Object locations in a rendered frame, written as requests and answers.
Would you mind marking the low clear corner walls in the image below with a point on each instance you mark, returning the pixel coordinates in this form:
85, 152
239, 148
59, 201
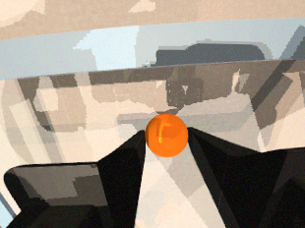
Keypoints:
20, 141

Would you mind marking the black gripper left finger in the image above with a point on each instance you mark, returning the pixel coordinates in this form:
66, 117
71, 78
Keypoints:
112, 183

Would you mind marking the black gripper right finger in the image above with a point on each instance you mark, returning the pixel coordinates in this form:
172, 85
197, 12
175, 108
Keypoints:
246, 185

